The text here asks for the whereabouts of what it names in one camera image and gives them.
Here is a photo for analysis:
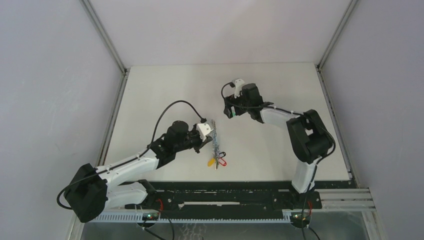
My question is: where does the red tagged key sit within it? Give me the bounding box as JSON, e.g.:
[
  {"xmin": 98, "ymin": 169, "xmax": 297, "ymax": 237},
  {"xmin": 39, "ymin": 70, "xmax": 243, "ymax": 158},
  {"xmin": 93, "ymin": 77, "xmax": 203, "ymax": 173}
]
[{"xmin": 214, "ymin": 151, "xmax": 227, "ymax": 170}]

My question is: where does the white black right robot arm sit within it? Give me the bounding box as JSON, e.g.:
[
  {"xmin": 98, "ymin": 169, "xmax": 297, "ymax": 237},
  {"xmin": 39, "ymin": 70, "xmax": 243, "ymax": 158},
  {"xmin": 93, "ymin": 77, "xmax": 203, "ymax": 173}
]
[{"xmin": 222, "ymin": 78, "xmax": 336, "ymax": 208}]

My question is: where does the right aluminium frame post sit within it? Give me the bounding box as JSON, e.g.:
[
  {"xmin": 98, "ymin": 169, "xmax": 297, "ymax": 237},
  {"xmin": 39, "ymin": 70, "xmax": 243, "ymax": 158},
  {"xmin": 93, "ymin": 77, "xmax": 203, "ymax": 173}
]
[{"xmin": 315, "ymin": 0, "xmax": 361, "ymax": 72}]

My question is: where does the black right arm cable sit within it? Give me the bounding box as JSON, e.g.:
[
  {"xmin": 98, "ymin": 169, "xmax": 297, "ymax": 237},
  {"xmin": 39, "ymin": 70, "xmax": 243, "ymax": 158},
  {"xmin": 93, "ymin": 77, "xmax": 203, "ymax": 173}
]
[{"xmin": 220, "ymin": 81, "xmax": 337, "ymax": 240}]

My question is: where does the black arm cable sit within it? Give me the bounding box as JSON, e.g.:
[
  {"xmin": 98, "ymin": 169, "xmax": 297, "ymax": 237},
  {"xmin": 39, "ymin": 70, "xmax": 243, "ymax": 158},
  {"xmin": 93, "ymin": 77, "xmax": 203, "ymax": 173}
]
[
  {"xmin": 220, "ymin": 81, "xmax": 337, "ymax": 240},
  {"xmin": 56, "ymin": 100, "xmax": 208, "ymax": 211}
]

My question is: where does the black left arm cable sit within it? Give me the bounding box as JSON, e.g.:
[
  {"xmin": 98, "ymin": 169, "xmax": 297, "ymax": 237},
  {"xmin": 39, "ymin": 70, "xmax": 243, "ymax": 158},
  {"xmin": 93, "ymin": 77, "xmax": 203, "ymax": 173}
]
[{"xmin": 56, "ymin": 100, "xmax": 208, "ymax": 211}]

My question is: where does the round key organizer with rings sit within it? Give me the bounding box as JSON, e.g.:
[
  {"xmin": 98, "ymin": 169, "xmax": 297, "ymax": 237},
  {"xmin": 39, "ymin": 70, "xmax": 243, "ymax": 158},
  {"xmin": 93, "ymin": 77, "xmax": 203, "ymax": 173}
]
[{"xmin": 210, "ymin": 119, "xmax": 220, "ymax": 159}]

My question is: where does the yellow tagged key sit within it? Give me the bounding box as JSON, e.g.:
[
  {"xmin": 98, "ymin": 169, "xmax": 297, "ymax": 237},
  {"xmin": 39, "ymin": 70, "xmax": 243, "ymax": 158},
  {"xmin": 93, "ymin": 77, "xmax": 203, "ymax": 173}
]
[{"xmin": 207, "ymin": 158, "xmax": 216, "ymax": 167}]

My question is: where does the aluminium frame post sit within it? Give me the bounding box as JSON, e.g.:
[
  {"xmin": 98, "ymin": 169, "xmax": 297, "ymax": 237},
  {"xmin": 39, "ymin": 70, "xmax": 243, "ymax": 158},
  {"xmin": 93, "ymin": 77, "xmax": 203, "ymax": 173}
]
[
  {"xmin": 315, "ymin": 0, "xmax": 361, "ymax": 72},
  {"xmin": 79, "ymin": 0, "xmax": 127, "ymax": 75}
]

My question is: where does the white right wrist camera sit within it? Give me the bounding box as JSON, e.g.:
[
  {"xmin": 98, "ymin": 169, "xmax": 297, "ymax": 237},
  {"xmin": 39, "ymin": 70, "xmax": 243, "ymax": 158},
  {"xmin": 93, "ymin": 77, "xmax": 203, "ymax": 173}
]
[{"xmin": 230, "ymin": 78, "xmax": 246, "ymax": 99}]

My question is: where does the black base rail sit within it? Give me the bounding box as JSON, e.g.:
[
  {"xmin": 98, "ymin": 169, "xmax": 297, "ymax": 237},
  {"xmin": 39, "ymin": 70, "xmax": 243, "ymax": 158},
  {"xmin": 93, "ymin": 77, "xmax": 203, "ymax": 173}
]
[{"xmin": 138, "ymin": 181, "xmax": 323, "ymax": 217}]

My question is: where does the left aluminium frame post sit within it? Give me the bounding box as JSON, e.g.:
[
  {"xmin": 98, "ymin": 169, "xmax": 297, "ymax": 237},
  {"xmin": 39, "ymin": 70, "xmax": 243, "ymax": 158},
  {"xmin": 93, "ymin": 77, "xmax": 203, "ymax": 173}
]
[{"xmin": 79, "ymin": 0, "xmax": 127, "ymax": 75}]

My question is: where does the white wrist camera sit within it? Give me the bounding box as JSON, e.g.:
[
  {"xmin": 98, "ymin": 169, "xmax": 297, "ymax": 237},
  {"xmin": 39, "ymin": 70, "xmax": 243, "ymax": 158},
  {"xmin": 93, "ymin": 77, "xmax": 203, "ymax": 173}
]
[
  {"xmin": 195, "ymin": 123, "xmax": 214, "ymax": 139},
  {"xmin": 230, "ymin": 78, "xmax": 246, "ymax": 99}
]

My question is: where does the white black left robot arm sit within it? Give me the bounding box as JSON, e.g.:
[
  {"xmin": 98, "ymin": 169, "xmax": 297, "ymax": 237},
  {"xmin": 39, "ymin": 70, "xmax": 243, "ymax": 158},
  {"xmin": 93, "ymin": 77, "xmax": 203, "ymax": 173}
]
[{"xmin": 63, "ymin": 120, "xmax": 214, "ymax": 223}]

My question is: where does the white slotted cable duct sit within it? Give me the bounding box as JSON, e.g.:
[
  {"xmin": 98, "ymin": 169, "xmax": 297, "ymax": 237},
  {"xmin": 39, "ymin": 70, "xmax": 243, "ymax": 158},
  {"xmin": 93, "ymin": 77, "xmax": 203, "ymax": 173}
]
[{"xmin": 90, "ymin": 211, "xmax": 292, "ymax": 224}]

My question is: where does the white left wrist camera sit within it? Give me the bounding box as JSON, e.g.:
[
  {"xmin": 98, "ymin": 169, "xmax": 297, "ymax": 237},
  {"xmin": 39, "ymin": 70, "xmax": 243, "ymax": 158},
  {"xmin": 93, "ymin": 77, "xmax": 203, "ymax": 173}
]
[{"xmin": 195, "ymin": 123, "xmax": 214, "ymax": 139}]

